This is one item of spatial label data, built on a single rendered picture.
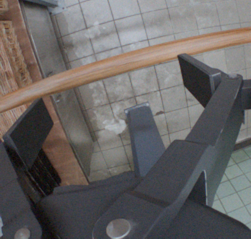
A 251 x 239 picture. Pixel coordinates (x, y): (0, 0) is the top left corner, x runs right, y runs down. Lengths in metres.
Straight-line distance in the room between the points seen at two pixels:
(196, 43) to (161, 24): 1.22
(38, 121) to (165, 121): 1.58
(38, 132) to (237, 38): 0.32
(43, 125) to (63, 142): 0.94
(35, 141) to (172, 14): 1.47
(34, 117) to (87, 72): 0.16
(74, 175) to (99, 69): 0.99
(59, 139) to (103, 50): 0.73
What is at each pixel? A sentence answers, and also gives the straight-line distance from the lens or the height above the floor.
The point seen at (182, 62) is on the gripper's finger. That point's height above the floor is 1.35.
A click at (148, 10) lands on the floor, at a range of 1.53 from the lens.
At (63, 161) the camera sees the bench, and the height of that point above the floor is 0.58.
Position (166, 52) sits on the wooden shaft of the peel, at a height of 1.20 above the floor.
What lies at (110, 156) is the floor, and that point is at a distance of 1.84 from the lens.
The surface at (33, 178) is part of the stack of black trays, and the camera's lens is 1.01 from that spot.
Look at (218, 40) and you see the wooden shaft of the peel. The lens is 0.35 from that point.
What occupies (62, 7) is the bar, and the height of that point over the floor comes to 0.01.
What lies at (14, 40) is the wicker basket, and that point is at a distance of 1.01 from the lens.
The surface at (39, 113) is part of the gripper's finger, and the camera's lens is 0.19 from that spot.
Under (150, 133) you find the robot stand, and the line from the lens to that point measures 1.21.
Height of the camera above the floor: 1.51
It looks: 67 degrees down
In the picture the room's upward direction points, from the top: 173 degrees clockwise
